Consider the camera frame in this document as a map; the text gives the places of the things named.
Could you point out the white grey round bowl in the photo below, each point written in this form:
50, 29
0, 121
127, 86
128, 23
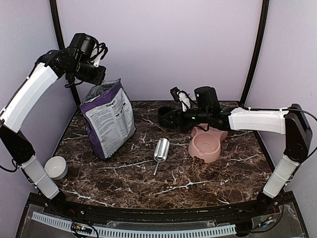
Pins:
56, 167

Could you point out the purple pet food bag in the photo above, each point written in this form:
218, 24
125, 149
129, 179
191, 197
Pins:
109, 116

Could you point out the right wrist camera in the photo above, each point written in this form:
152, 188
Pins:
182, 98

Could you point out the pink double pet bowl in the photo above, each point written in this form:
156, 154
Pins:
206, 145

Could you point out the black front frame rail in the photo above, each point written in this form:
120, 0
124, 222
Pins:
239, 212

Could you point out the dark green mug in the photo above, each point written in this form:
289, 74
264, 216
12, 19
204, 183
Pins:
162, 112

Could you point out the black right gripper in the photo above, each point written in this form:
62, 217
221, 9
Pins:
177, 114

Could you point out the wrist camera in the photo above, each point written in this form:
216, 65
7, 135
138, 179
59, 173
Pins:
99, 52
182, 98

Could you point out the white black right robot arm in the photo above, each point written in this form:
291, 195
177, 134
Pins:
205, 109

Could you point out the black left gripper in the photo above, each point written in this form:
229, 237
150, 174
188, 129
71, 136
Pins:
98, 79

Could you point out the grey slotted cable duct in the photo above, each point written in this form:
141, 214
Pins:
132, 230

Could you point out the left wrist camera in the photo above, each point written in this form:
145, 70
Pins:
99, 52

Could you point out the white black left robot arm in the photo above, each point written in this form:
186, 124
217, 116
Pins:
79, 61

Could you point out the metal food scoop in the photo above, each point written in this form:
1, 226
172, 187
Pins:
161, 152

